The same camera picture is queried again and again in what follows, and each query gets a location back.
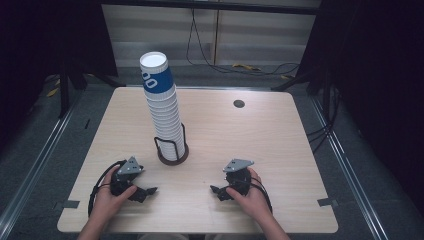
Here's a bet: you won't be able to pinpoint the aluminium floor rail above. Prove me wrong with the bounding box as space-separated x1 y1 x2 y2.
309 95 383 240
0 108 79 232

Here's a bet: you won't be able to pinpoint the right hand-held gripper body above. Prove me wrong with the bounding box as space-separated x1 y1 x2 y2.
222 158 255 196

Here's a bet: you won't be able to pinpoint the black floor cables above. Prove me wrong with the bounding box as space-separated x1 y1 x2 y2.
305 84 342 155

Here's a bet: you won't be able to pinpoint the grey tape strip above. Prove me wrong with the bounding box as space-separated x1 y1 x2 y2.
316 197 336 208
62 199 81 210

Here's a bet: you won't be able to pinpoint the black curtain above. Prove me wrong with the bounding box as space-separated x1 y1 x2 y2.
0 0 119 148
298 0 424 214

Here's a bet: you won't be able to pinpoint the blue ribbed paper cup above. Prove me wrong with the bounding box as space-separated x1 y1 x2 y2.
139 51 177 101

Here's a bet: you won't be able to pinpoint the stack of white paper cups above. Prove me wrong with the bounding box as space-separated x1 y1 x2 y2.
145 95 187 162

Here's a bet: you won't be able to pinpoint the person's left hand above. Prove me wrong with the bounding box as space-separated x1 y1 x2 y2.
94 165 139 220

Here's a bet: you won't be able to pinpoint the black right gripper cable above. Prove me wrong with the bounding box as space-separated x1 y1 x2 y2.
249 175 274 214

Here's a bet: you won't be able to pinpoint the black wire cup holder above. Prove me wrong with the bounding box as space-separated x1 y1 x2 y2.
153 122 190 167

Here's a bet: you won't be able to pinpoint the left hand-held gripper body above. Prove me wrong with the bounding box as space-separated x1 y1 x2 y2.
109 155 146 198

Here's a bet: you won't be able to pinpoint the person's right hand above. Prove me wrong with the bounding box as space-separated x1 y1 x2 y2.
226 167 273 223

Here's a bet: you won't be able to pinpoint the black hanging wall cable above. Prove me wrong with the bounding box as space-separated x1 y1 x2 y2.
185 8 301 76

